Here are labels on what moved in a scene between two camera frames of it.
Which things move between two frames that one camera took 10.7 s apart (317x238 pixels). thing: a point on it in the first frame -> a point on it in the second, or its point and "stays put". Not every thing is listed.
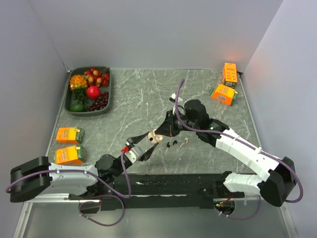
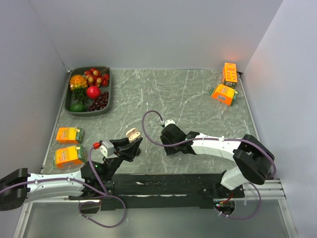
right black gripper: (167, 128) -> (169, 150)
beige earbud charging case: (154, 138) -> (132, 135)
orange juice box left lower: (71, 155) stays put
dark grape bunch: (99, 103) stays put
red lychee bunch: (96, 78) stays put
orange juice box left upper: (70, 135) stays put
